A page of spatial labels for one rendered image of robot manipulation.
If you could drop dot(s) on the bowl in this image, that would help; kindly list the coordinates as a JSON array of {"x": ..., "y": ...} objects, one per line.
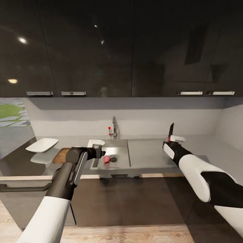
[{"x": 43, "y": 145}]

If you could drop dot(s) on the drop in sink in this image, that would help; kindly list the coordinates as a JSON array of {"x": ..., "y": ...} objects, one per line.
[{"x": 133, "y": 153}]

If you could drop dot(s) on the fixed window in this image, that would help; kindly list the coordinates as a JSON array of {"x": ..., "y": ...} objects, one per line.
[{"x": 15, "y": 126}]

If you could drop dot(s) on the cutting board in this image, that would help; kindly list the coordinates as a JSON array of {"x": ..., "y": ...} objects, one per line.
[{"x": 60, "y": 157}]

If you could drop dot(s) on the dishwasher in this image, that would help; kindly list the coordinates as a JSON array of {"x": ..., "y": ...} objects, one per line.
[{"x": 22, "y": 199}]

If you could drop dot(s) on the parer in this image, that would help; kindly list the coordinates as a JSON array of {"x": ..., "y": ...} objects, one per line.
[{"x": 170, "y": 132}]

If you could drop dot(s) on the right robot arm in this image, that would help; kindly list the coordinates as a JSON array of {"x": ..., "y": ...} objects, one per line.
[{"x": 210, "y": 183}]

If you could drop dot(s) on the vidalia onion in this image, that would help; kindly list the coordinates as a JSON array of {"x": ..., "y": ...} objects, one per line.
[{"x": 106, "y": 159}]

